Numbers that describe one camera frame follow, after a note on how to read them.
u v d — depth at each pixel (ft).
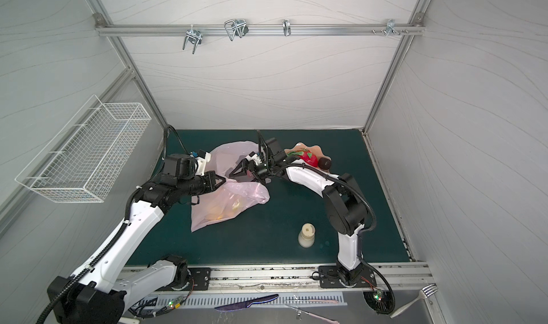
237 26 2.50
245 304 2.26
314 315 2.16
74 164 2.13
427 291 2.33
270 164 2.37
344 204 1.63
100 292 1.25
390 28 2.51
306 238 2.50
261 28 2.56
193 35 2.55
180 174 1.91
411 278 2.46
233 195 2.56
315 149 3.44
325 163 3.14
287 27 2.55
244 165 2.40
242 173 2.35
